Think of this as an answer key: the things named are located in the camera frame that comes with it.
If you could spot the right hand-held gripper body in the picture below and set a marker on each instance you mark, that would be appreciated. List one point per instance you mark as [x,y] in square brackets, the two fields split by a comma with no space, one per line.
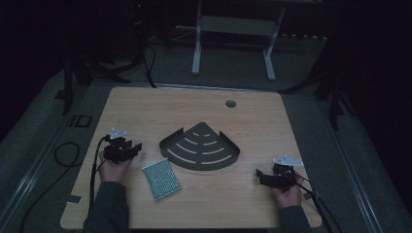
[282,178]

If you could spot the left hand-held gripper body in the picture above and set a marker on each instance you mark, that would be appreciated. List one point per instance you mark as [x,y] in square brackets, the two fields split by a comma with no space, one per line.
[116,151]

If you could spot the green scouring sponge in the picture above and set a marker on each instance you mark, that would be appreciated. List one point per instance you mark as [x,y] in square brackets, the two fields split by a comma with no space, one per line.
[161,179]

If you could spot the dark metal corner shelf rack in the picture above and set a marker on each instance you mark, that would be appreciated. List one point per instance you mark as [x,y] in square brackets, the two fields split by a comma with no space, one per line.
[200,152]

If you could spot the person's right hand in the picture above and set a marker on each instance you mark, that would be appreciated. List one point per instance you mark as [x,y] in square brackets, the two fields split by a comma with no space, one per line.
[288,197]

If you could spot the person's left hand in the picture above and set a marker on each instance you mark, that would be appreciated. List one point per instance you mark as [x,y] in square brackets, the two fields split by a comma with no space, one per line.
[111,171]

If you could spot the grey tape piece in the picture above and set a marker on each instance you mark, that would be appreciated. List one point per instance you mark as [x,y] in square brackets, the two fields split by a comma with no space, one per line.
[307,195]

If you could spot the dark tape piece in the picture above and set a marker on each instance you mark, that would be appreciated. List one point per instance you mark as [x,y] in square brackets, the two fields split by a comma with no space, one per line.
[74,199]

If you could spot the black tripod stand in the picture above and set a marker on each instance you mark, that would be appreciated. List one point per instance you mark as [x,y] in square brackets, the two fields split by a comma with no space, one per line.
[68,87]
[335,106]

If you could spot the white metal desk frame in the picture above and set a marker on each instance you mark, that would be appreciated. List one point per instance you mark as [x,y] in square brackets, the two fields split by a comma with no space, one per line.
[236,25]

